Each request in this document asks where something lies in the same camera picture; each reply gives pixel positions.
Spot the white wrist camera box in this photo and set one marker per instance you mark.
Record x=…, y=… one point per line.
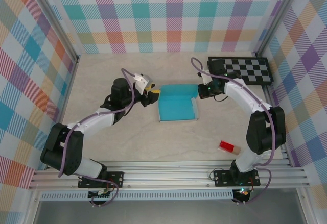
x=143, y=81
x=203, y=78

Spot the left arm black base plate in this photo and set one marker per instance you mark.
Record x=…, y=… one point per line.
x=117, y=179

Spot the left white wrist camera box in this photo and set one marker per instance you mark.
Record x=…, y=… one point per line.
x=143, y=81

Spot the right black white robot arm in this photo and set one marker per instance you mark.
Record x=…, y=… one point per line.
x=263, y=132

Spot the red block with wooden end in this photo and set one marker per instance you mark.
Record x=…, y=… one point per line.
x=227, y=147

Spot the aluminium corner post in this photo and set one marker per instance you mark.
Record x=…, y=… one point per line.
x=56, y=17
x=278, y=17

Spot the long aluminium rail frame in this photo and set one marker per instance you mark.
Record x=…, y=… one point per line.
x=166, y=175

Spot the teal and white paper box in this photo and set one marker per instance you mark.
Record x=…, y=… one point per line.
x=176, y=104

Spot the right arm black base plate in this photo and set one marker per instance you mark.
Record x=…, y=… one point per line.
x=222, y=180

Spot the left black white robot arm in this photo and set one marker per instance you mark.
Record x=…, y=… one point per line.
x=64, y=147

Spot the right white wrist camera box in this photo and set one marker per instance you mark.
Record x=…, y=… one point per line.
x=203, y=78

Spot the black grey chessboard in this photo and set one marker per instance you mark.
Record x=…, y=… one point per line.
x=255, y=68

